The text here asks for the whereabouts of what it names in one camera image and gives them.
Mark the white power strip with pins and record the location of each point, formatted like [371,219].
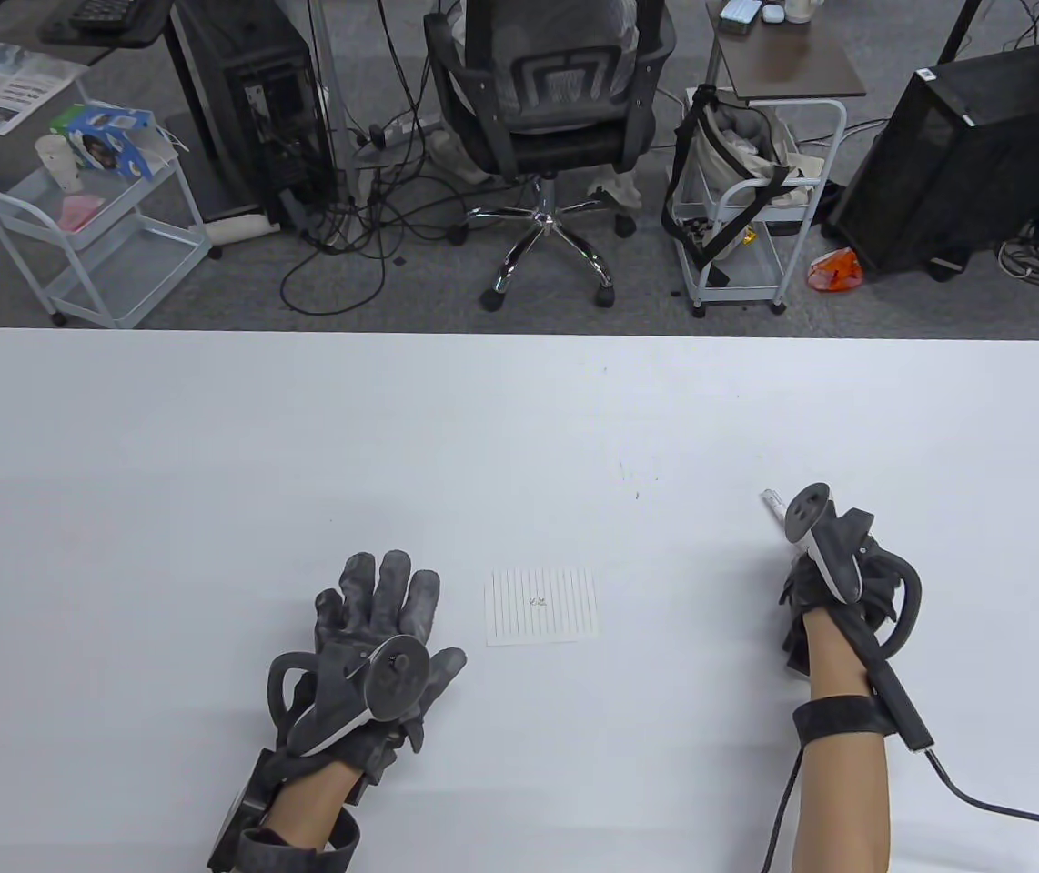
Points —
[360,138]

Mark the white correction pen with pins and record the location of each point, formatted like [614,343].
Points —
[771,503]

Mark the black mesh computer tower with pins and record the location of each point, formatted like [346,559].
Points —
[956,155]

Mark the white paper cup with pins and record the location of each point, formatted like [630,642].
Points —
[58,164]

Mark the person's right hand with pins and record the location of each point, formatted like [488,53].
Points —
[801,587]

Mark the white narrow cart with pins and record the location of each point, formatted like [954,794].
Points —
[738,273]

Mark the white lined paper with text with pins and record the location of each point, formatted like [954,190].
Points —
[565,609]

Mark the person's left hand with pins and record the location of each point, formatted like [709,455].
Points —
[383,591]

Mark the brown side table top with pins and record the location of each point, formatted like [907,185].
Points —
[792,64]

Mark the black open computer tower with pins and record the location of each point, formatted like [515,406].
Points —
[247,91]

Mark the black keyboard tray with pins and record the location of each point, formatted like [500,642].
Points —
[151,23]

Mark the black keyboard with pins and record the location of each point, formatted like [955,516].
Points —
[101,14]

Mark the white metal desk leg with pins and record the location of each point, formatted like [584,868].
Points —
[324,55]

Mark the orange plastic bag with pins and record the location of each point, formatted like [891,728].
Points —
[838,271]

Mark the grey white hand controller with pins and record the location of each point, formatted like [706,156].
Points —
[806,509]
[397,677]

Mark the pink packet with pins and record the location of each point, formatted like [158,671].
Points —
[78,214]

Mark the light blue tissue pack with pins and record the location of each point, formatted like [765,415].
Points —
[740,13]

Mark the black mesh office chair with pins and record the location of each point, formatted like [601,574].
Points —
[556,155]

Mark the white three-tier cart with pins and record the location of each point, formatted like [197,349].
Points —
[119,273]

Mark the person's right forearm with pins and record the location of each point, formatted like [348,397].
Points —
[838,791]

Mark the blue printed box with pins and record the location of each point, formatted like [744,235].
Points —
[110,145]

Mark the white paper roll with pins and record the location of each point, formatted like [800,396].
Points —
[237,227]

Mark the black metal pole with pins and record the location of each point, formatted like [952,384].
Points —
[958,32]

